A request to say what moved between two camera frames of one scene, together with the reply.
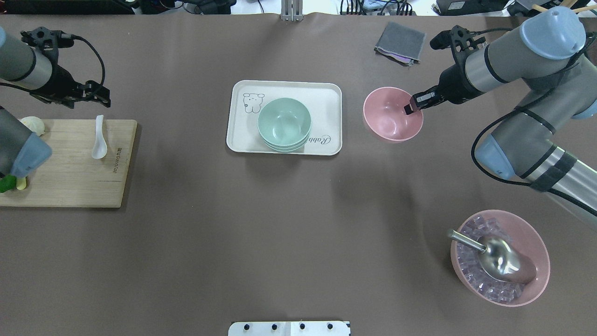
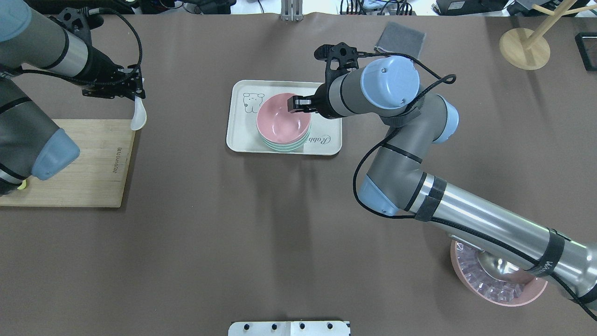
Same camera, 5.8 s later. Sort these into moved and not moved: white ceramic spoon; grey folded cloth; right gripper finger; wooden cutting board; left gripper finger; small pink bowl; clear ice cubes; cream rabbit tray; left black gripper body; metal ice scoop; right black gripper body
Moved: left gripper finger; right black gripper body; small pink bowl; white ceramic spoon; left black gripper body; right gripper finger
Not moved: metal ice scoop; wooden cutting board; clear ice cubes; grey folded cloth; cream rabbit tray
